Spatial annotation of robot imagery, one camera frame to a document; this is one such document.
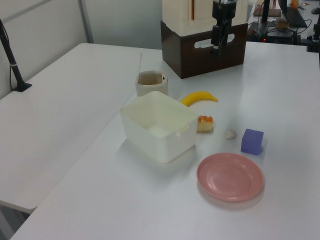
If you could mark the black camera pole with base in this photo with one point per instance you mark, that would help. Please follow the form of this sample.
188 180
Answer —
10 57

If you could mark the toy sushi with orange roe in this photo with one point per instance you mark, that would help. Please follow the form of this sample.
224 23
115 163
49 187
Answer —
205 123

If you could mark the pink plastic plate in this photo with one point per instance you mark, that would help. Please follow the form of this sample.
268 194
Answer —
230 177

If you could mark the thin white stick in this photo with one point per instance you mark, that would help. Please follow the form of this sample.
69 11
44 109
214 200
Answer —
140 62

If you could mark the small brown cardboard box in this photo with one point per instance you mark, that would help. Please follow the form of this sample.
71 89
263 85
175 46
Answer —
282 23

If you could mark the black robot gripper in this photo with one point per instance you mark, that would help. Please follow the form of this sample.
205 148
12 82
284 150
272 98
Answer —
223 11

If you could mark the cream round cup with liner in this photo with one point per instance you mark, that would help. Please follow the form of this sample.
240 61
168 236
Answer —
152 83

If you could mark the black monitor stand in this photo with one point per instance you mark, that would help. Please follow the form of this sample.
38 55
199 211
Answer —
264 12

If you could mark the white rectangular plastic bin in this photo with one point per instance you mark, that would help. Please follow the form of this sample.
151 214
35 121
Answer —
160 125

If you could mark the purple foam cube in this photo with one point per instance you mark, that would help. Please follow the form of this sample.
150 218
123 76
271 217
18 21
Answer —
251 141

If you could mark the black electronics box red light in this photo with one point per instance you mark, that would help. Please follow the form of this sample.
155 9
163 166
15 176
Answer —
278 37

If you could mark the black computer mouse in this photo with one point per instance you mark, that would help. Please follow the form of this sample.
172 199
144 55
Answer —
316 10

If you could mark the black laptop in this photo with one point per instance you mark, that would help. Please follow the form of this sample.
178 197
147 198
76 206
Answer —
295 16

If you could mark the yellow toy banana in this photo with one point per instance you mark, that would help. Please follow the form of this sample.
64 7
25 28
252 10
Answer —
197 97

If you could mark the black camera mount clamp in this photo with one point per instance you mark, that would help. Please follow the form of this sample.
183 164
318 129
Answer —
314 37

